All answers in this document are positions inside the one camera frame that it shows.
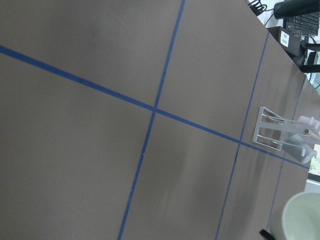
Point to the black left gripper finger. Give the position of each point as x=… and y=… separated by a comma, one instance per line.
x=265, y=234

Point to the cream plastic cup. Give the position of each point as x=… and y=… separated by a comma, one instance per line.
x=298, y=218

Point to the grey plastic cup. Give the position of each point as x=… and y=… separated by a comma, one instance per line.
x=297, y=147

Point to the pink plastic cup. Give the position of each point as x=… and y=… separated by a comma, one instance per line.
x=309, y=121

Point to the black box with label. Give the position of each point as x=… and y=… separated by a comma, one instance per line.
x=289, y=42

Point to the black keyboard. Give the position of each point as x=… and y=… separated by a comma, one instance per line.
x=306, y=24

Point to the white wire cup rack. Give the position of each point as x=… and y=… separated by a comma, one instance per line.
x=272, y=130

